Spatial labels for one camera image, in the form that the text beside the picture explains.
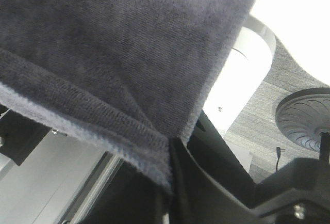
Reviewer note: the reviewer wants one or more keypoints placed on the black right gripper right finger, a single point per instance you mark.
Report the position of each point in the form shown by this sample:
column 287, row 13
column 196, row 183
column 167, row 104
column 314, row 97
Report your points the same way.
column 210, row 185

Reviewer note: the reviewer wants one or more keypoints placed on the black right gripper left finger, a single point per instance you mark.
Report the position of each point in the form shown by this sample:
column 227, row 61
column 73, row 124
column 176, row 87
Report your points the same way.
column 130, row 197

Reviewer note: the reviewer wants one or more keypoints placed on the dark navy towel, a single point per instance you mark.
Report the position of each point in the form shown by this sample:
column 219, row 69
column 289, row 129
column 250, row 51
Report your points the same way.
column 123, row 75

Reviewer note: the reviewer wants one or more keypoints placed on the black round stand base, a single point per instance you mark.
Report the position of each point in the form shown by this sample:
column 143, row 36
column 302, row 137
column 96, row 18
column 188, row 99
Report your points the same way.
column 303, row 118

